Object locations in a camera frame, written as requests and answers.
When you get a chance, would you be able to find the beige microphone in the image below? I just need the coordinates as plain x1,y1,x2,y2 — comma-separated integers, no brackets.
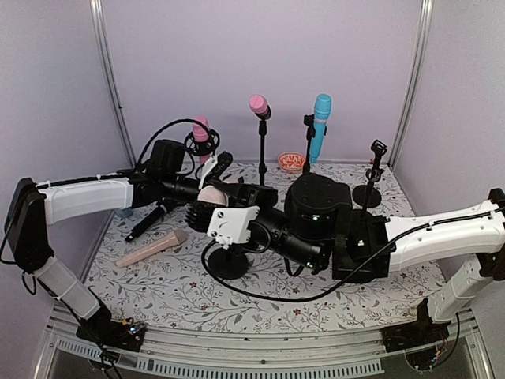
197,175,244,206
116,229,188,268

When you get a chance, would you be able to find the black microphone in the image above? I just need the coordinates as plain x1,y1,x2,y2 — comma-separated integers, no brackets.
125,200,178,243

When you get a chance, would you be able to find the black round stand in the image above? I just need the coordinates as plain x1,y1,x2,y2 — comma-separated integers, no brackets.
208,245,249,280
352,139,387,217

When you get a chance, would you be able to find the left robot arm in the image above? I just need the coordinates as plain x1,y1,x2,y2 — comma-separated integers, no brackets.
2,140,217,343

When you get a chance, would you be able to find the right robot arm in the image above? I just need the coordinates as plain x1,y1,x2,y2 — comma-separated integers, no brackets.
186,173,504,344

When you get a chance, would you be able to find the black straight stand back middle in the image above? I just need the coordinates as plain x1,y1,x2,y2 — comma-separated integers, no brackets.
258,113,271,186

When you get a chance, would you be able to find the pink microphone on straight stand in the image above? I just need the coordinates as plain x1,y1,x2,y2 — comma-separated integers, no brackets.
249,94,271,120

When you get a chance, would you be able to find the black stand of blue microphone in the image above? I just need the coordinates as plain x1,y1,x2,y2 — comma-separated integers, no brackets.
302,114,315,175

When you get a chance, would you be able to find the blue microphone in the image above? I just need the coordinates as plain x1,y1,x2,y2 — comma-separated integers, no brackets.
309,94,332,164

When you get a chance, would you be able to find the blue ceramic mug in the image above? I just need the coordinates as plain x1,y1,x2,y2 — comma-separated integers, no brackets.
115,208,133,219

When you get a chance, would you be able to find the red patterned white bowl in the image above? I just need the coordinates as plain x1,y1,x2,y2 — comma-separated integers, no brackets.
277,152,305,174

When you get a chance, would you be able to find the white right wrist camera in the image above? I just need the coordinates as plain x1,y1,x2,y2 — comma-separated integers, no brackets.
206,205,260,250

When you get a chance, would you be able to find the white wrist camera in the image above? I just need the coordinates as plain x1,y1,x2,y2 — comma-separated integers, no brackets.
206,205,260,250
198,152,233,190

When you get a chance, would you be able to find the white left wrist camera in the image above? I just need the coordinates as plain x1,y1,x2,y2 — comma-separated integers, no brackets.
198,152,233,190

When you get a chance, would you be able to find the black tripod shock mount stand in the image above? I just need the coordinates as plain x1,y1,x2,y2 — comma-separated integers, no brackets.
184,125,220,164

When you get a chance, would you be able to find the pink microphone in shock mount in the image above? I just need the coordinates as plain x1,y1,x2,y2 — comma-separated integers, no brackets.
193,117,211,165

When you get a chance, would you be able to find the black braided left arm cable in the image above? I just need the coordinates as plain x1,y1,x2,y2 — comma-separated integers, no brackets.
133,118,216,174

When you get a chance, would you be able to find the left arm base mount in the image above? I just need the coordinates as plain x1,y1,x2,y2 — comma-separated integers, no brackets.
76,313,147,352

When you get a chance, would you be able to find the aluminium left corner post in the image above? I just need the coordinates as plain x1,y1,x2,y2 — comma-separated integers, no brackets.
89,0,136,167

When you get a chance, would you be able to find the aluminium corner post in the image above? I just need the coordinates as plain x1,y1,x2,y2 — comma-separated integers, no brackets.
387,0,434,171
89,0,136,167

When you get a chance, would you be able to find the aluminium front frame rail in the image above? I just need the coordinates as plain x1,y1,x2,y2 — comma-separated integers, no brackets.
33,306,494,379

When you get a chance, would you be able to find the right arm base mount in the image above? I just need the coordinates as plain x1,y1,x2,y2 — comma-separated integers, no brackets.
380,298,461,373

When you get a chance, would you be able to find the aluminium right corner post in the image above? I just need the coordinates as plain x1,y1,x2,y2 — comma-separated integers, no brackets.
387,0,434,171

